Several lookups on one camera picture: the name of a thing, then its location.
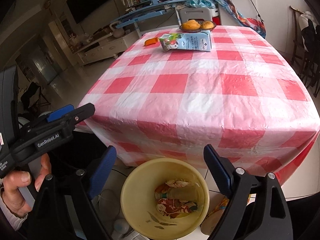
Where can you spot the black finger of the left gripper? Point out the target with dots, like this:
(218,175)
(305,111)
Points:
(80,114)

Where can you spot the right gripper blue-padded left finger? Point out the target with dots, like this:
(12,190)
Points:
(101,173)

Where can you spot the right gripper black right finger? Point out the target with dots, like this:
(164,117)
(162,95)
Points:
(222,170)

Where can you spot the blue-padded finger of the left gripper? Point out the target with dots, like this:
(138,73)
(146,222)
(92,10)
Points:
(59,113)

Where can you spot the clear plastic bottle green label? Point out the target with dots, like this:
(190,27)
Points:
(188,194)

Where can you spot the blue green milk carton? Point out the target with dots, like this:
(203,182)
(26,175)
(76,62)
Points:
(199,41)

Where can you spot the yellow trash bin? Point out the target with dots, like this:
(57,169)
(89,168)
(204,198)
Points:
(138,202)

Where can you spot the black folding chair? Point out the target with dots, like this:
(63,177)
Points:
(33,100)

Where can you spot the cream TV cabinet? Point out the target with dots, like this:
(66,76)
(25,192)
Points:
(105,47)

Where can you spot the red white checkered tablecloth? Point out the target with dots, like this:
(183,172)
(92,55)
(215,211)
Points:
(241,97)

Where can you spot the pink kettle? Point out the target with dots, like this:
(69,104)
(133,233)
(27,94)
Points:
(117,32)

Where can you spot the yellow mango middle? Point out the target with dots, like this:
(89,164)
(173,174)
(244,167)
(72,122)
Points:
(190,25)

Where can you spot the yellow mango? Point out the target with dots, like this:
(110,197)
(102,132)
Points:
(190,25)
(208,25)

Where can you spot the blue study desk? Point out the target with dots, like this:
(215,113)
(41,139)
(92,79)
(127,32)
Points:
(145,11)

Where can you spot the white plastic stool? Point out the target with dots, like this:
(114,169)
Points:
(199,14)

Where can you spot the dark fruit bowl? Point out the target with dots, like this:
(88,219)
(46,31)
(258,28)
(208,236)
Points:
(194,31)

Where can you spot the yellow mango right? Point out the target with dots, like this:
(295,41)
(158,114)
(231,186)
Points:
(208,25)

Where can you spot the blue crumpled cloth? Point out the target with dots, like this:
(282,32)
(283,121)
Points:
(200,4)

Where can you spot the black clothes on chair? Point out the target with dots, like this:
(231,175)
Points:
(306,48)

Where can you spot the white storage cabinet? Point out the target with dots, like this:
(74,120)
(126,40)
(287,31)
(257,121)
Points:
(277,17)

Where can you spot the colourful hanging bag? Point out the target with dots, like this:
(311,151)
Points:
(257,23)

